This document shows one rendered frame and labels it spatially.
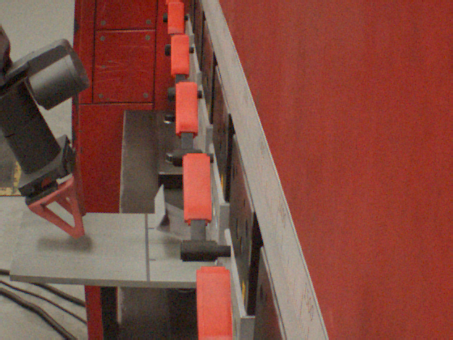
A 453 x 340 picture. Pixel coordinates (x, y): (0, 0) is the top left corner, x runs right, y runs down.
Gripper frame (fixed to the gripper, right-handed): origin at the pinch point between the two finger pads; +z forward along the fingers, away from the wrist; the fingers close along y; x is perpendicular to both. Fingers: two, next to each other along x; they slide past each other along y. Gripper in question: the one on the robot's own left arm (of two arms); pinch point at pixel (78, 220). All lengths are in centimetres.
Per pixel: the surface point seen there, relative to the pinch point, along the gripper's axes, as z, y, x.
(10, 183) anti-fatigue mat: 68, 241, 89
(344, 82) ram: -28, -70, -33
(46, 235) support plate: 0.4, 1.6, 5.3
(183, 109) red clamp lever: -10.5, -11.8, -19.5
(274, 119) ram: -21, -52, -29
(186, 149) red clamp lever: -7.7, -15.0, -18.3
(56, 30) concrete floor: 69, 499, 94
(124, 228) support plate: 5.4, 4.0, -3.7
